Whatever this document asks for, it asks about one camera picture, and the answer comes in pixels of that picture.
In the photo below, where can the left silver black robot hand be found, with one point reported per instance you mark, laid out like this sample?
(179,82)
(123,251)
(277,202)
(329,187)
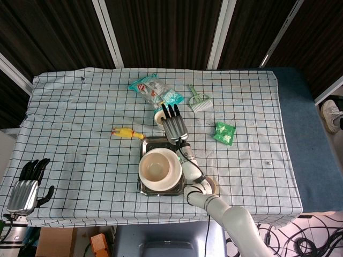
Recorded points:
(24,195)

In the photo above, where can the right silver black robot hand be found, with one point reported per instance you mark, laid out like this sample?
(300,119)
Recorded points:
(175,128)

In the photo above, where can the white paper cup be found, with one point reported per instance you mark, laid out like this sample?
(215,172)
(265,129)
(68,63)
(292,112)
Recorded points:
(158,120)

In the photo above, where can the white paper plate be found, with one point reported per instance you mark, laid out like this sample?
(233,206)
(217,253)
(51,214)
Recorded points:
(175,171)

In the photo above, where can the beige bowl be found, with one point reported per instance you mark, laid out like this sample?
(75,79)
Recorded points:
(155,167)

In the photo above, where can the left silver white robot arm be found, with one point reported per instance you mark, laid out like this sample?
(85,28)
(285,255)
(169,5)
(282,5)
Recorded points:
(13,235)

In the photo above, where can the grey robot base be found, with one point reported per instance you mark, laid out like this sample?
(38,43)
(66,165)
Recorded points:
(171,235)

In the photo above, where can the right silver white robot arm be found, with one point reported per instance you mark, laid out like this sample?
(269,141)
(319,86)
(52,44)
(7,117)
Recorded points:
(235,219)

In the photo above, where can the rectangular metal tray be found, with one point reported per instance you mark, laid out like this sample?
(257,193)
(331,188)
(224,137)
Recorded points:
(152,143)

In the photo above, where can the green mini dustpan brush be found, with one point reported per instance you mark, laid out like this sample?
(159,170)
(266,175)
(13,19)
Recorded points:
(198,103)

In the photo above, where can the teal clear snack bag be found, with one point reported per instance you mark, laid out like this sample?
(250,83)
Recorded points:
(155,91)

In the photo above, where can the green sachet packet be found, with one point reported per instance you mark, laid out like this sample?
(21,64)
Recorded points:
(224,133)

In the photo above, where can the yellow rubber chicken toy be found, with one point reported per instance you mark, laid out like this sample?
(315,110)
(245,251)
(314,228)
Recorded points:
(126,132)

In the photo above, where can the brown cardboard box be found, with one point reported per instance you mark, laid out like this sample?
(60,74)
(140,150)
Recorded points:
(51,241)

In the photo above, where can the yellowish packing tape roll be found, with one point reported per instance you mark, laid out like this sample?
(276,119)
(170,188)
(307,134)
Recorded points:
(214,186)

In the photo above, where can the light blue checkered tablecloth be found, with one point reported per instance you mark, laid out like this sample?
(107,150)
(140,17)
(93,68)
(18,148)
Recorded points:
(67,120)

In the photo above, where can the orange block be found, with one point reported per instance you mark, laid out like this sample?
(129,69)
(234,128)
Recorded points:
(99,243)

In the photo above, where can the white sneaker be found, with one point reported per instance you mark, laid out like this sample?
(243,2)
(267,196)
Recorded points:
(331,115)

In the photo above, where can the white partition frame post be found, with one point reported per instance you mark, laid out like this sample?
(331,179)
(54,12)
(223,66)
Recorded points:
(329,92)
(281,33)
(221,34)
(108,32)
(14,71)

